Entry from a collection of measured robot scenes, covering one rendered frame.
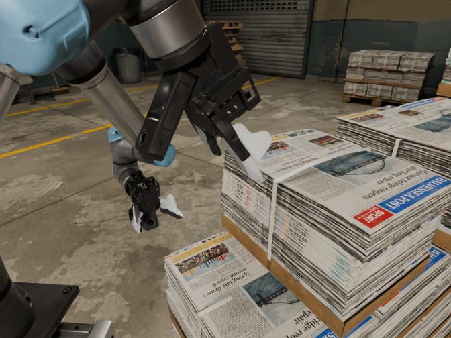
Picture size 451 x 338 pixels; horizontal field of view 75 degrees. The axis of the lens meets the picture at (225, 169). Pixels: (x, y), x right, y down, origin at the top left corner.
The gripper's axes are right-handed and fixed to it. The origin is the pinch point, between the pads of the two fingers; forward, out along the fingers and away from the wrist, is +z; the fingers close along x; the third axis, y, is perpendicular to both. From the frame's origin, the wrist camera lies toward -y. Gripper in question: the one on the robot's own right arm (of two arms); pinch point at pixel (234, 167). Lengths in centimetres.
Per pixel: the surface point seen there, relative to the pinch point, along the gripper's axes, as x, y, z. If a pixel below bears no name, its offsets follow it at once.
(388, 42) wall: 337, 523, 329
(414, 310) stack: -19, 14, 55
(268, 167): 5.4, 7.5, 11.0
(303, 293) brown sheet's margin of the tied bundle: -9.3, -4.3, 26.8
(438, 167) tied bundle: -10, 38, 33
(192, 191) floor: 166, 6, 133
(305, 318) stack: -11.6, -7.2, 29.2
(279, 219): -0.8, 2.0, 17.1
